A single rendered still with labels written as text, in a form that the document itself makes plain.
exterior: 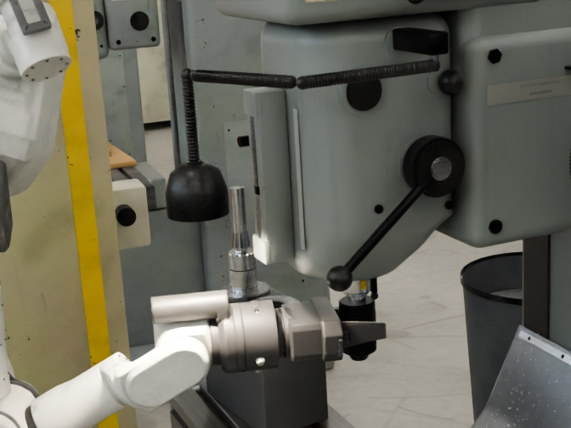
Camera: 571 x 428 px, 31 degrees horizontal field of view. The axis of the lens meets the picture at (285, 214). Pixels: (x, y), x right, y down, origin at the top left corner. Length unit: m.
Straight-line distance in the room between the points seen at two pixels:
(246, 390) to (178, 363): 0.46
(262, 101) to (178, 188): 0.14
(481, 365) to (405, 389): 0.76
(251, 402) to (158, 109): 8.11
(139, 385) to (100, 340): 1.82
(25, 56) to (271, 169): 0.34
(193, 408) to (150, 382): 0.55
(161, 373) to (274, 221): 0.23
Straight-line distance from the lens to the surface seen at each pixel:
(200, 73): 1.15
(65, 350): 3.11
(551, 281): 1.62
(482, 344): 3.33
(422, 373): 4.21
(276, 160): 1.23
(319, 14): 1.12
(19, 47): 1.33
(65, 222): 2.99
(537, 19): 1.28
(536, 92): 1.27
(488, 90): 1.23
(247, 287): 1.76
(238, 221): 1.74
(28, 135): 1.38
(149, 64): 9.67
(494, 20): 1.24
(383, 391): 4.05
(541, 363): 1.65
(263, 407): 1.69
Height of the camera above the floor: 1.73
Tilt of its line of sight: 15 degrees down
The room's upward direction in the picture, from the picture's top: 3 degrees counter-clockwise
